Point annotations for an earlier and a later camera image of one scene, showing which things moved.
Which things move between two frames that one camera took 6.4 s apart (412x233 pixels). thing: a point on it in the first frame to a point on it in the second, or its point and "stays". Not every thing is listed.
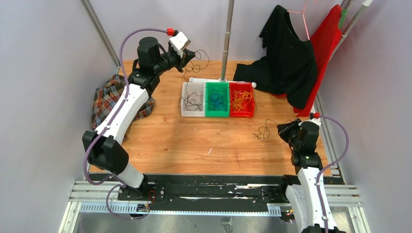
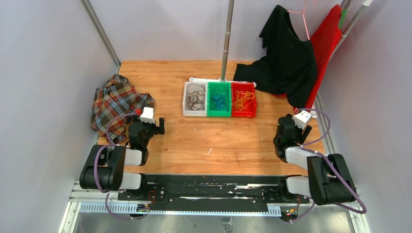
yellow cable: [240, 99] stays
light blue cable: [217, 101] stays
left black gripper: [187, 56] to [160, 130]
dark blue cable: [218, 96] stays
